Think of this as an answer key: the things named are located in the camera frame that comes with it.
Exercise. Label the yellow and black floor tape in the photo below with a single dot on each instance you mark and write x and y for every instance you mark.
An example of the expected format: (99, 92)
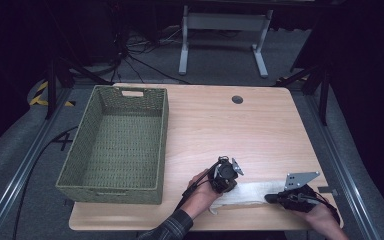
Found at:
(36, 99)

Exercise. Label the person's right hand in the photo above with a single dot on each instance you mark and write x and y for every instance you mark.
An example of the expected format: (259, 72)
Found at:
(320, 218)

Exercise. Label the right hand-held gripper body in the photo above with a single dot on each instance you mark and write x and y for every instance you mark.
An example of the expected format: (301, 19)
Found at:
(296, 201)

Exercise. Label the white cloth with brown print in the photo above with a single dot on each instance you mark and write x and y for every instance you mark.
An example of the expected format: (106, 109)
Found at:
(250, 193)

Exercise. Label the grey metal desk frame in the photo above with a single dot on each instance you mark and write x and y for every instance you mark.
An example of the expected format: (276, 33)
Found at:
(225, 21)

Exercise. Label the green woven basket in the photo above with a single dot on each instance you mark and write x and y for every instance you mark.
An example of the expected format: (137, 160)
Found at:
(80, 163)

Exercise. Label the grey tape piece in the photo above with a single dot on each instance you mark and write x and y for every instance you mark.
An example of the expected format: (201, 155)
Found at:
(327, 190)

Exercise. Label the person's left hand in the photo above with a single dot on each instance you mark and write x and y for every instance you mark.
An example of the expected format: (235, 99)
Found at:
(200, 196)

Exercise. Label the black tripod stand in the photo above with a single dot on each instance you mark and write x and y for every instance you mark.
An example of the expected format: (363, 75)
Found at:
(323, 96)
(51, 90)

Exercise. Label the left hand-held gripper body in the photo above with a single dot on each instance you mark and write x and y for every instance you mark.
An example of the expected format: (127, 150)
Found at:
(225, 176)

